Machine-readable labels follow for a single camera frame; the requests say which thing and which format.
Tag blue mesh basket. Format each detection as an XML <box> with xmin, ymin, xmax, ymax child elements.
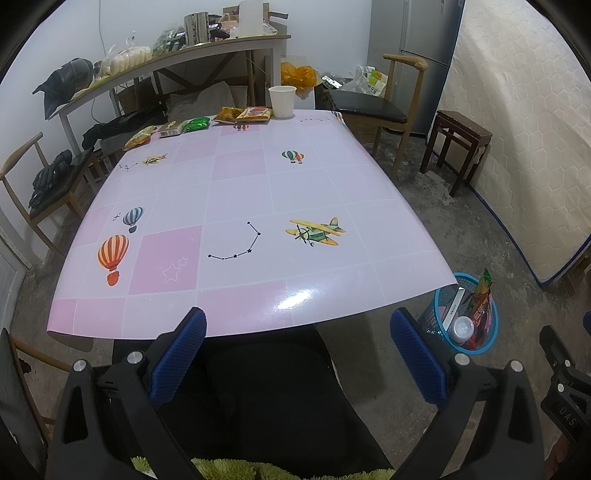
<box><xmin>418</xmin><ymin>272</ymin><xmax>500</xmax><ymax>355</ymax></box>

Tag orange plastic bag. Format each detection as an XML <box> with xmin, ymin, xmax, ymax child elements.
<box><xmin>281</xmin><ymin>62</ymin><xmax>318</xmax><ymax>93</ymax></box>

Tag wooden chair with black seat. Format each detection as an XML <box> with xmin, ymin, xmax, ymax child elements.
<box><xmin>328</xmin><ymin>54</ymin><xmax>429</xmax><ymax>169</ymax></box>

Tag side shelf with items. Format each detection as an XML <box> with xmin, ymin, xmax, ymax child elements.
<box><xmin>58</xmin><ymin>34</ymin><xmax>293</xmax><ymax>158</ymax></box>

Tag green fuzzy cushion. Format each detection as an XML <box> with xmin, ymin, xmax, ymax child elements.
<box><xmin>131</xmin><ymin>455</ymin><xmax>398</xmax><ymax>480</ymax></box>

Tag orange and white snack packet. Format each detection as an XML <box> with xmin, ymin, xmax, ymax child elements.
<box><xmin>236</xmin><ymin>106</ymin><xmax>271</xmax><ymax>123</ymax></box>

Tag black gloves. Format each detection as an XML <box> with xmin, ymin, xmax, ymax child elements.
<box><xmin>28</xmin><ymin>148</ymin><xmax>74</xmax><ymax>214</ymax></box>

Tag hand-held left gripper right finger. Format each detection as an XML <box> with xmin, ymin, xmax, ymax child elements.
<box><xmin>390</xmin><ymin>308</ymin><xmax>548</xmax><ymax>480</ymax></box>

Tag gold tissue pack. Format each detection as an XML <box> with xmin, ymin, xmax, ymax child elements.
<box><xmin>158</xmin><ymin>120</ymin><xmax>190</xmax><ymax>138</ymax></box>

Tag yellow snack packet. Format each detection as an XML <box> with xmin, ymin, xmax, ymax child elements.
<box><xmin>122</xmin><ymin>126</ymin><xmax>157</xmax><ymax>151</ymax></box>

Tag bag of steamed buns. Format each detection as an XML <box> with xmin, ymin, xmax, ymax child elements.
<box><xmin>102</xmin><ymin>44</ymin><xmax>153</xmax><ymax>77</ymax></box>

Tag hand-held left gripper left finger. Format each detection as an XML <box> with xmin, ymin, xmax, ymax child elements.
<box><xmin>46</xmin><ymin>307</ymin><xmax>208</xmax><ymax>480</ymax></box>

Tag white paper cup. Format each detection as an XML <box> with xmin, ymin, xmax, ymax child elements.
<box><xmin>269</xmin><ymin>85</ymin><xmax>297</xmax><ymax>119</ymax></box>

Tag dark wooden stool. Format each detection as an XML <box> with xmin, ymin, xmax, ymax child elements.
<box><xmin>420</xmin><ymin>110</ymin><xmax>494</xmax><ymax>198</ymax></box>

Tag white plastic bag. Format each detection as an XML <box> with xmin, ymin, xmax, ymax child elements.
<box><xmin>342</xmin><ymin>65</ymin><xmax>389</xmax><ymax>97</ymax></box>

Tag black bag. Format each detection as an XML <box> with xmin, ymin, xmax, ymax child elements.
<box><xmin>32</xmin><ymin>58</ymin><xmax>95</xmax><ymax>121</ymax></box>

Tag white plastic container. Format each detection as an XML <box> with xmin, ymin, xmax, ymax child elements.
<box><xmin>238</xmin><ymin>0</ymin><xmax>266</xmax><ymax>38</ymax></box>

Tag white door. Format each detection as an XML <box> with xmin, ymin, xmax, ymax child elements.
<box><xmin>0</xmin><ymin>222</ymin><xmax>28</xmax><ymax>333</ymax></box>

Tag grey refrigerator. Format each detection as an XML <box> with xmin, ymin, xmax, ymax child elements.
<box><xmin>367</xmin><ymin>0</ymin><xmax>465</xmax><ymax>138</ymax></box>

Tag cream mattress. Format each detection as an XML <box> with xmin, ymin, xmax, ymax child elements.
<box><xmin>434</xmin><ymin>0</ymin><xmax>591</xmax><ymax>289</ymax></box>

